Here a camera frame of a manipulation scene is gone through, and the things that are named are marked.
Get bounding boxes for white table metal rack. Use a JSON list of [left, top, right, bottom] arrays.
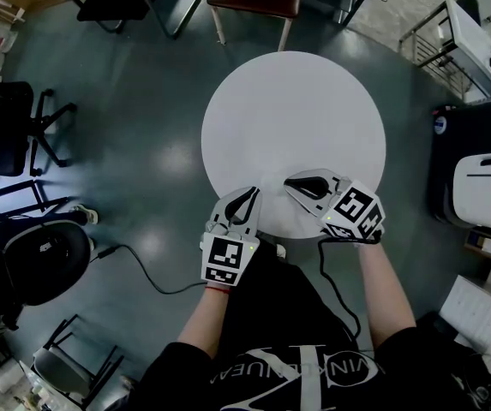
[[398, 0, 491, 104]]

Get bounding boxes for person's black trousers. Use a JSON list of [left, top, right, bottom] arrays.
[[219, 241, 362, 354]]

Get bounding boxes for person's left forearm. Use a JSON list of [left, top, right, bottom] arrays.
[[176, 289, 231, 359]]

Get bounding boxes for grey chair black frame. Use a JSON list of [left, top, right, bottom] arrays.
[[33, 313, 125, 410]]

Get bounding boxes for black round padded shell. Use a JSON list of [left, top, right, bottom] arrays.
[[3, 221, 92, 307]]

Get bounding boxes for large black white machine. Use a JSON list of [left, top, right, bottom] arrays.
[[428, 98, 491, 235]]

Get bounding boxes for round white table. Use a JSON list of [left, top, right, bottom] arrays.
[[201, 51, 387, 240]]

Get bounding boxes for black wheeled office chair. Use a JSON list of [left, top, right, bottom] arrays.
[[0, 62, 78, 178]]

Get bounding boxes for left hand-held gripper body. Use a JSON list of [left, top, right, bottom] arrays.
[[201, 219, 260, 289]]

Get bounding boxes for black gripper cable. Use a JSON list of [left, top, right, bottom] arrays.
[[317, 235, 379, 350]]

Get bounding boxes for black floor power cable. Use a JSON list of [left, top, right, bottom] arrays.
[[93, 244, 207, 295]]

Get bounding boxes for white paper sheets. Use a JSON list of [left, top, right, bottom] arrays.
[[437, 274, 491, 359]]

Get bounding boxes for person's right forearm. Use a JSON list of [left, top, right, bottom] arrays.
[[356, 241, 417, 350]]

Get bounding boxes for person's black printed t-shirt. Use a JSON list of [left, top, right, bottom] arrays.
[[127, 325, 491, 411]]

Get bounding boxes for small wooden rack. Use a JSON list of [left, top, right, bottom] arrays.
[[0, 2, 27, 25]]

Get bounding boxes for wooden shelf board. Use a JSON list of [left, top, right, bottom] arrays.
[[463, 227, 491, 273]]

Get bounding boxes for black mesh cantilever chair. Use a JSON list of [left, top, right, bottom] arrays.
[[64, 0, 202, 40]]

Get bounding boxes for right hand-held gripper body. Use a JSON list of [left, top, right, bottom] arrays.
[[320, 176, 386, 244]]

